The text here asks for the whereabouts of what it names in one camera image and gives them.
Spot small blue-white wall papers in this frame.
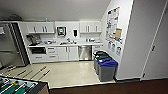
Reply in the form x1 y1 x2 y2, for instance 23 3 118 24
107 40 123 56

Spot grey bin green lid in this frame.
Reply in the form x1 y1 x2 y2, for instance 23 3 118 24
94 54 113 76

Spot black coffee machine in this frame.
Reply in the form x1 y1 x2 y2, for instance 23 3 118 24
26 34 38 46

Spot stainless steel refrigerator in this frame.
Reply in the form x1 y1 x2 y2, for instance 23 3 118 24
0 21 31 69

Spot white door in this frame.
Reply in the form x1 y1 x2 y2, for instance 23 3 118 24
141 3 168 81

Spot white drawer stack beside microwave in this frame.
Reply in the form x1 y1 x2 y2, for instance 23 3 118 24
45 45 59 62

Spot black wall soap dispenser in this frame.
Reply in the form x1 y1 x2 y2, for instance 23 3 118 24
72 28 79 38

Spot black paper towel dispenser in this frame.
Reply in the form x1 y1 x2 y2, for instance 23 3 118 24
55 25 68 37

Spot yellow wall note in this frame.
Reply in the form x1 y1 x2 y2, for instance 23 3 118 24
114 28 123 43

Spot white drawer stack beside dishwasher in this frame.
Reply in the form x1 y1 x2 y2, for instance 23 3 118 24
91 44 104 58

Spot framed wall notice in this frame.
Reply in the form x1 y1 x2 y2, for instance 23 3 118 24
0 26 6 35

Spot white two-door base cabinet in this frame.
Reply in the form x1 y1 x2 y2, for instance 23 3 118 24
57 45 80 62

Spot grey bin blue lid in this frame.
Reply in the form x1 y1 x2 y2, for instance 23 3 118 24
97 58 119 83

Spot chrome faucet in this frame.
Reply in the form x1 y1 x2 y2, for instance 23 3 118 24
66 37 72 44

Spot green foosball table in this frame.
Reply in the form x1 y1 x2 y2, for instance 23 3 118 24
0 64 52 94

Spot stainless steel sink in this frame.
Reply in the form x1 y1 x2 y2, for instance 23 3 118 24
59 40 76 46

